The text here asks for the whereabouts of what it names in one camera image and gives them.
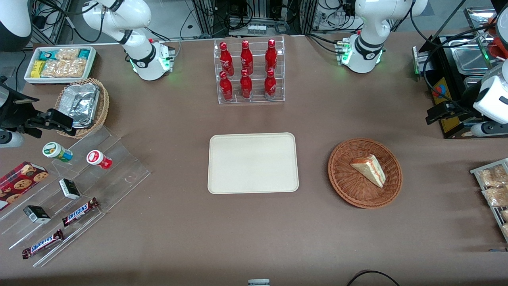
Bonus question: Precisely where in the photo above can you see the stacked aluminium foil trays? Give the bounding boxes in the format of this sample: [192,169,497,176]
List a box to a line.
[61,83,100,128]

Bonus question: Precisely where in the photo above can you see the red lidded cup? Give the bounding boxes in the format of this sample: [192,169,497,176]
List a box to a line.
[86,150,113,170]

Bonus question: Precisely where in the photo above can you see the large clear cracker bag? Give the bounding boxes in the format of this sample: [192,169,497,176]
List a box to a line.
[40,58,87,78]

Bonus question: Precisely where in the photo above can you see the light wicker basket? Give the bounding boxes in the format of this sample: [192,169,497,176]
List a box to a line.
[55,77,110,139]

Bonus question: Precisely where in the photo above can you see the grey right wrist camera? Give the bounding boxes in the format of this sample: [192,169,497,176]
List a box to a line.
[0,131,25,149]

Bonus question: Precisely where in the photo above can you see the white plastic snack bin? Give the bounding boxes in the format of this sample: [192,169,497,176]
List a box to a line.
[24,46,97,85]

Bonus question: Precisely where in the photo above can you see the small black box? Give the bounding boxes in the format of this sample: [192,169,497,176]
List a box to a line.
[58,178,81,200]
[23,205,52,224]

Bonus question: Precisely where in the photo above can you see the small clear cracker bag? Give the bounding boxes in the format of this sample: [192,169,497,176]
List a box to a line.
[55,48,80,61]

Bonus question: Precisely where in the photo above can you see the black food warmer cabinet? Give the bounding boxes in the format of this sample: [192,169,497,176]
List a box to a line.
[413,7,508,139]

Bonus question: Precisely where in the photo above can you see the green lidded cup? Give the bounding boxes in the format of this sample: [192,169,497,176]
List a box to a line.
[42,142,73,163]

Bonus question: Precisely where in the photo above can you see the round brown wicker basket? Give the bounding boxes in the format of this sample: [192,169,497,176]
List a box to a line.
[328,137,403,209]

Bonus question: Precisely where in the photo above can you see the grey wire rack tray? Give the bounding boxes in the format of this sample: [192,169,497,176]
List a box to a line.
[470,158,508,243]

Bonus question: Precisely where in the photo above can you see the snickers chocolate bar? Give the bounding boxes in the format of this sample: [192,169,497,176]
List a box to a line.
[21,229,65,260]
[62,197,100,227]

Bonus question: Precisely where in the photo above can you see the triangular sandwich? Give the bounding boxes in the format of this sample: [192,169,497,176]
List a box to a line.
[350,154,387,188]

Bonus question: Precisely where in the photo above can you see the cream plastic tray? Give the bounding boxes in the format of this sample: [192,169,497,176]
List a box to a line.
[208,133,299,195]

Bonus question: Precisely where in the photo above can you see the steel food pan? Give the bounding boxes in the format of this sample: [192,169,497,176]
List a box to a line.
[452,44,495,75]
[464,75,485,90]

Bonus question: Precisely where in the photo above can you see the red soda bottle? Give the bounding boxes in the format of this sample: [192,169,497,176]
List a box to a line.
[240,40,254,75]
[265,39,278,73]
[219,42,235,77]
[240,69,253,99]
[219,71,234,101]
[264,69,277,99]

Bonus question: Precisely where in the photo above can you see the black floor cable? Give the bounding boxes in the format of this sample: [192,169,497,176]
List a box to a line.
[346,270,402,286]

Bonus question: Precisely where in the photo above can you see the clear acrylic stepped shelf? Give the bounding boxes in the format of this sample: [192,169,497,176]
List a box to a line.
[0,125,152,268]

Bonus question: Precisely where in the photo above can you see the red plaid cookie box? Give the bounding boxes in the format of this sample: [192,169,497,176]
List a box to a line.
[0,161,49,211]

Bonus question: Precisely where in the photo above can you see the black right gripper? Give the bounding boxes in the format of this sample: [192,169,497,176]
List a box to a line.
[0,85,77,138]

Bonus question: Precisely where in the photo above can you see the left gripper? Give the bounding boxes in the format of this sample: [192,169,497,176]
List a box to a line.
[426,79,487,125]

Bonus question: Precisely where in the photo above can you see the clear acrylic bottle rack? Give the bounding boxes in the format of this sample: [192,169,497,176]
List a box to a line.
[213,35,286,105]

